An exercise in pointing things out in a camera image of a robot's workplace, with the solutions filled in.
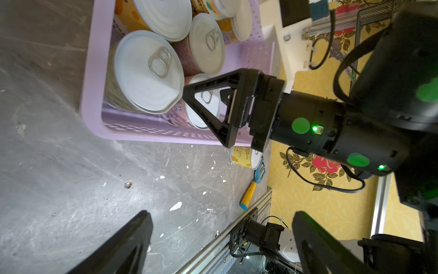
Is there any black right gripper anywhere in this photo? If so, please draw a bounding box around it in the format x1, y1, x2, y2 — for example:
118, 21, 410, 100
182, 68, 409, 176

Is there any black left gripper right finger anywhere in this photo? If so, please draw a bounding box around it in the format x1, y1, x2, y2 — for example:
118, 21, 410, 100
292, 211, 376, 274

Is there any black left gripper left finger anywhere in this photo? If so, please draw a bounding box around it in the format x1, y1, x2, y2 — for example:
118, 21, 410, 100
69, 210, 154, 274

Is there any yellow peach can white lid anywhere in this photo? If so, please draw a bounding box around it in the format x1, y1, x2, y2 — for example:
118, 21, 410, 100
217, 0, 253, 45

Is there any pink purple label can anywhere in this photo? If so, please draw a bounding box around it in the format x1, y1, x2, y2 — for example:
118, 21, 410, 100
162, 89, 221, 130

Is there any orange can plain white lid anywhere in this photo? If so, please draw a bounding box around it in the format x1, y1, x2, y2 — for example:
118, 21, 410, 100
191, 0, 241, 21

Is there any small yellow label can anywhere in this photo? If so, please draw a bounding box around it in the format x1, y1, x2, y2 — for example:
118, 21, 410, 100
112, 0, 192, 43

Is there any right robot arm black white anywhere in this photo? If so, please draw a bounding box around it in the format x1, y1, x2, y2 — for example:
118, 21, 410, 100
182, 1, 438, 274

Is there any lilac perforated plastic basket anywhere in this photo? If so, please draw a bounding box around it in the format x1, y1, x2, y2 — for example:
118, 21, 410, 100
79, 1, 280, 145

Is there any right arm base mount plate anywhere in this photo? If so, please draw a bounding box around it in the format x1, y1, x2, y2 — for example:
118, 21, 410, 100
229, 208, 285, 260

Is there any teal garden fork yellow handle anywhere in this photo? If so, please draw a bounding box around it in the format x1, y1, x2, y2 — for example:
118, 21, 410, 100
240, 158, 266, 210

